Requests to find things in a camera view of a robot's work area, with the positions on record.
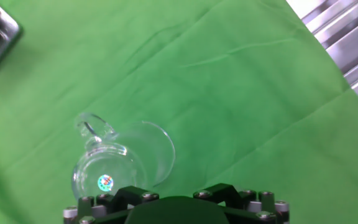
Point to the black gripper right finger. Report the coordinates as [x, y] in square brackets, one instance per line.
[222, 191]

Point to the green cloth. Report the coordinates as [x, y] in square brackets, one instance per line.
[213, 109]

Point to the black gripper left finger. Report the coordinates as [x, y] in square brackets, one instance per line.
[120, 196]

